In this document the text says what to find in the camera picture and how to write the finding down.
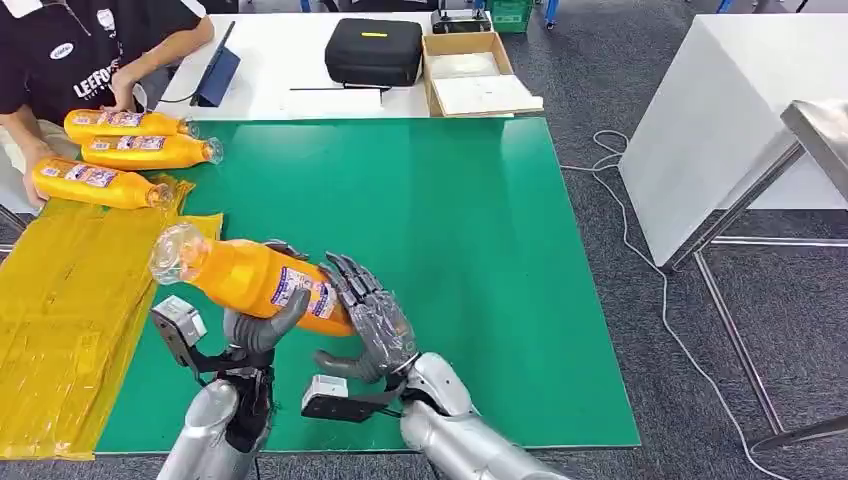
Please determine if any green crate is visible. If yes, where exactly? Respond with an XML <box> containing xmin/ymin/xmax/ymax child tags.
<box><xmin>486</xmin><ymin>0</ymin><xmax>536</xmax><ymax>35</ymax></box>

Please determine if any white foam sheet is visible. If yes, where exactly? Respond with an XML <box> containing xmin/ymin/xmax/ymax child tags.
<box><xmin>428</xmin><ymin>52</ymin><xmax>502</xmax><ymax>81</ymax></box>
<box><xmin>433</xmin><ymin>74</ymin><xmax>545</xmax><ymax>117</ymax></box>

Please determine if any person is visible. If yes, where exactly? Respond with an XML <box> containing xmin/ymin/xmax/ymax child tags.
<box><xmin>0</xmin><ymin>0</ymin><xmax>217</xmax><ymax>208</ymax></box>

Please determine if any black device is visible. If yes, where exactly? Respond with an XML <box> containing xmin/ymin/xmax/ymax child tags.
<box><xmin>429</xmin><ymin>7</ymin><xmax>494</xmax><ymax>36</ymax></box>

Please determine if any blue tablet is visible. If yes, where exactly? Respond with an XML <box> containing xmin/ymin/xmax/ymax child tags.
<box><xmin>190</xmin><ymin>20</ymin><xmax>242</xmax><ymax>109</ymax></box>

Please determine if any yellow plastic sheet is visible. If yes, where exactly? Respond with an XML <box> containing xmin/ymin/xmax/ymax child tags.
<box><xmin>0</xmin><ymin>174</ymin><xmax>225</xmax><ymax>462</ymax></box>

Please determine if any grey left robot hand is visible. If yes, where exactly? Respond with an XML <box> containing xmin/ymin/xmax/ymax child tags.
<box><xmin>223</xmin><ymin>239</ymin><xmax>313</xmax><ymax>356</ymax></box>

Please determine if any person's left hand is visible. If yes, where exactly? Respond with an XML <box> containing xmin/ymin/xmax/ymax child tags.
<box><xmin>105</xmin><ymin>68</ymin><xmax>139</xmax><ymax>114</ymax></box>

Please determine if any orange drink bottle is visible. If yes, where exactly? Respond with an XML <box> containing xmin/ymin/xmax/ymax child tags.
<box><xmin>31</xmin><ymin>156</ymin><xmax>176</xmax><ymax>212</ymax></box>
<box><xmin>63</xmin><ymin>108</ymin><xmax>197</xmax><ymax>144</ymax></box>
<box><xmin>80</xmin><ymin>133</ymin><xmax>224</xmax><ymax>172</ymax></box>
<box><xmin>148</xmin><ymin>222</ymin><xmax>357</xmax><ymax>338</ymax></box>

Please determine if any person's right hand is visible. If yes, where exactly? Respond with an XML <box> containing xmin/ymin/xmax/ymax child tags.
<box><xmin>21</xmin><ymin>140</ymin><xmax>60</xmax><ymax>208</ymax></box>

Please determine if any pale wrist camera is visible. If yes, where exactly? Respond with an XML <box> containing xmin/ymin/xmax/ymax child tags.
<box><xmin>150</xmin><ymin>295</ymin><xmax>209</xmax><ymax>370</ymax></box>
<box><xmin>300</xmin><ymin>374</ymin><xmax>376</xmax><ymax>425</ymax></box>

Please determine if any white floor cable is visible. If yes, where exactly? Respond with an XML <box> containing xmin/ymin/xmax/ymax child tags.
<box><xmin>560</xmin><ymin>129</ymin><xmax>791</xmax><ymax>480</ymax></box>

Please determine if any black zip case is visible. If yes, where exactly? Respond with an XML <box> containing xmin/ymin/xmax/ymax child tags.
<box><xmin>323</xmin><ymin>17</ymin><xmax>426</xmax><ymax>89</ymax></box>

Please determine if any white side table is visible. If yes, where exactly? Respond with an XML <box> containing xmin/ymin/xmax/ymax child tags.
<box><xmin>617</xmin><ymin>13</ymin><xmax>848</xmax><ymax>270</ymax></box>

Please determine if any green table mat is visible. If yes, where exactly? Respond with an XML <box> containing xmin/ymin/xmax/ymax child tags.
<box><xmin>94</xmin><ymin>117</ymin><xmax>643</xmax><ymax>456</ymax></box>

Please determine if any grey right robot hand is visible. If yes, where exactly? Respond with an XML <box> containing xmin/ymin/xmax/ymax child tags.
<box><xmin>313</xmin><ymin>251</ymin><xmax>421</xmax><ymax>386</ymax></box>

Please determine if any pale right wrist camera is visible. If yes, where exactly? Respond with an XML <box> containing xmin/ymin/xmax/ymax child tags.
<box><xmin>300</xmin><ymin>374</ymin><xmax>376</xmax><ymax>425</ymax></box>

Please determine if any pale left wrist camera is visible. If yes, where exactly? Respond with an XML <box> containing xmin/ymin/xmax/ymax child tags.
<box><xmin>150</xmin><ymin>295</ymin><xmax>209</xmax><ymax>370</ymax></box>

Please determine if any cardboard box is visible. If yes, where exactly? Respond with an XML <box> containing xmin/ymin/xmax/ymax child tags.
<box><xmin>421</xmin><ymin>30</ymin><xmax>546</xmax><ymax>120</ymax></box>

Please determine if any steel frame table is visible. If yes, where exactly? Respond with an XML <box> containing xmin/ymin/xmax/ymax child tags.
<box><xmin>662</xmin><ymin>99</ymin><xmax>848</xmax><ymax>454</ymax></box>

